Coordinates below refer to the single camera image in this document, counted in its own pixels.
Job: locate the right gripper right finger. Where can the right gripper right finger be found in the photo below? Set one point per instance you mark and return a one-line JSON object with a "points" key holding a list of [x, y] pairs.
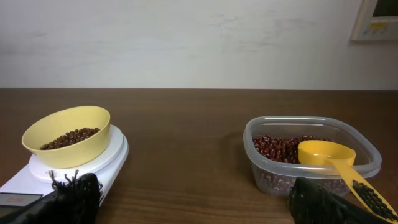
{"points": [[312, 204]]}

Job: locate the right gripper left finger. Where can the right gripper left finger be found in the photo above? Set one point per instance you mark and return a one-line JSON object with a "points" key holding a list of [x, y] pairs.
{"points": [[73, 202]]}

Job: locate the yellow plastic measuring scoop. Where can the yellow plastic measuring scoop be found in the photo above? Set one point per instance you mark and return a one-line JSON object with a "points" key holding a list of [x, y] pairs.
{"points": [[326, 153]]}

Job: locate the white digital kitchen scale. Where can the white digital kitchen scale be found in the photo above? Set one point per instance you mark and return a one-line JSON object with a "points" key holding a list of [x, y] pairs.
{"points": [[33, 182]]}

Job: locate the pale yellow plastic bowl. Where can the pale yellow plastic bowl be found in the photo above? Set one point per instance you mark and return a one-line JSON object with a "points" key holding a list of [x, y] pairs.
{"points": [[61, 123]]}

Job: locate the red adzuki beans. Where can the red adzuki beans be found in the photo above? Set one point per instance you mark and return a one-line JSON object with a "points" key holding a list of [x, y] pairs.
{"points": [[70, 138]]}

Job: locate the clear plastic food container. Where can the clear plastic food container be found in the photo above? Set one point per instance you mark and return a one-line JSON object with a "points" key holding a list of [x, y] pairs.
{"points": [[271, 144]]}

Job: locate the beige wall control panel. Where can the beige wall control panel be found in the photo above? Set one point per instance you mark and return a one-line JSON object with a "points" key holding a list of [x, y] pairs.
{"points": [[377, 20]]}

